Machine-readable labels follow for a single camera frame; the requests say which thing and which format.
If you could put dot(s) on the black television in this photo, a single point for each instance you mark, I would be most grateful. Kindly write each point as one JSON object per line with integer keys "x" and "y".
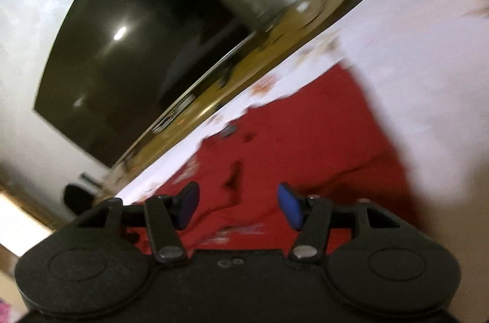
{"x": 133, "y": 40}

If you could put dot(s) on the floral white bedsheet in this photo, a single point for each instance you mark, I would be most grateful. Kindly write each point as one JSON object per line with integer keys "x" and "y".
{"x": 420, "y": 40}

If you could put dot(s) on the red knit garment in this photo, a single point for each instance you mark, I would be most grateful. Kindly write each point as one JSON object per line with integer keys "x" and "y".
{"x": 305, "y": 136}

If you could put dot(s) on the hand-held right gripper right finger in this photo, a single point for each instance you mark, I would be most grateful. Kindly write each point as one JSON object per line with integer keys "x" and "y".
{"x": 290, "y": 205}

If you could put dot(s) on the wooden TV stand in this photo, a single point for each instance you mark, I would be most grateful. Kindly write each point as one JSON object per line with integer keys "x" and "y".
{"x": 237, "y": 78}

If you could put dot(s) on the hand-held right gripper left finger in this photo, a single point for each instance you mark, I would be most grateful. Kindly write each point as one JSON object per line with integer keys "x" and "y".
{"x": 189, "y": 201}

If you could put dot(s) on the dark rounded object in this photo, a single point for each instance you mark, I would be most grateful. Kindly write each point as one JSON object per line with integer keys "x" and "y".
{"x": 76, "y": 197}

